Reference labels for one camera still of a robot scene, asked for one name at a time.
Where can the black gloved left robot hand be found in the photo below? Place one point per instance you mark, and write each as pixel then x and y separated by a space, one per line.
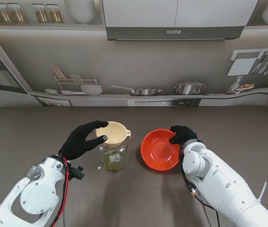
pixel 77 142

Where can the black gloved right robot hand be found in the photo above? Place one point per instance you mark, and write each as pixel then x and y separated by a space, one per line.
pixel 183 134

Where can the orange plastic bowl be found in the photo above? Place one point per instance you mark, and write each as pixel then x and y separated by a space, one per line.
pixel 158 151

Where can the cream plastic funnel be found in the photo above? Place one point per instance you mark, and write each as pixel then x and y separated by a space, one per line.
pixel 115 134

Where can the green mung beans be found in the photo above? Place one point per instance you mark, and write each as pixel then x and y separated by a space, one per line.
pixel 113 163

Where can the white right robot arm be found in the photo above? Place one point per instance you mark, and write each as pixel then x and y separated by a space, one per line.
pixel 224 179

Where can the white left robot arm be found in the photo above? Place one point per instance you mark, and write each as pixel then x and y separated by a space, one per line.
pixel 34 196

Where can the clear glass jar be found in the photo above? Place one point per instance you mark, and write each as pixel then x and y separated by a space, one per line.
pixel 115 158

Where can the printed kitchen backdrop banner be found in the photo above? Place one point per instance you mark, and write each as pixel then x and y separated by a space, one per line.
pixel 148 61

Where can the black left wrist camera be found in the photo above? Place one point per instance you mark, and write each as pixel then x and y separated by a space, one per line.
pixel 76 173

